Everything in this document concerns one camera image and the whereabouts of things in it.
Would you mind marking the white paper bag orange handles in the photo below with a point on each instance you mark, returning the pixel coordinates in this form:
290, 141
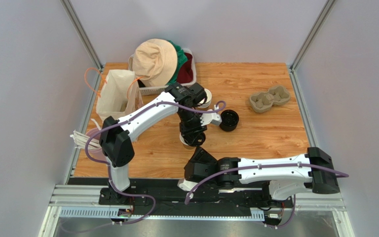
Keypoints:
119, 96

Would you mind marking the single brown paper cup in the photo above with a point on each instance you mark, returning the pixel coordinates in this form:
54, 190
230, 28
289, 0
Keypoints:
185, 145

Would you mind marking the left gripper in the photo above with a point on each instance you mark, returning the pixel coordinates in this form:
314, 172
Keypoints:
190, 135

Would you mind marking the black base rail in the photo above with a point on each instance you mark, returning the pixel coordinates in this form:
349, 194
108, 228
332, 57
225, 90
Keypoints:
162, 198

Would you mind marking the stack of paper cups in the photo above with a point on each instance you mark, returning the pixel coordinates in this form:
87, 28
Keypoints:
205, 103

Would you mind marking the green cloth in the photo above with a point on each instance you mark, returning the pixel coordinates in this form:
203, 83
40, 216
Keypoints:
181, 59

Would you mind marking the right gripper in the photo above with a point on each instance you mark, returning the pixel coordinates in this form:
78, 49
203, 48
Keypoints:
195, 165

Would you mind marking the pink plastic cup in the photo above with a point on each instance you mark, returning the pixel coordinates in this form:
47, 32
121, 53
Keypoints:
94, 148

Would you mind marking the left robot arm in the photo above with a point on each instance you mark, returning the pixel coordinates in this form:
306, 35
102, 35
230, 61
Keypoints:
118, 135

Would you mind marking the dark red cloth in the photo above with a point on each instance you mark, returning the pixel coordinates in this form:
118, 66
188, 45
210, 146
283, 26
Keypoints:
185, 74

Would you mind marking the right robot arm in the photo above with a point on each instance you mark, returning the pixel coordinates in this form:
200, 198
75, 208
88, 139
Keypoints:
283, 177

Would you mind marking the stack of black lids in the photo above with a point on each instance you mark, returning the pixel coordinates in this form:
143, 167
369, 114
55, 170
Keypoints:
230, 120

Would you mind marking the beige bucket hat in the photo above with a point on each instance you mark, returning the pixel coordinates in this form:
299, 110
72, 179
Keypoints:
154, 62

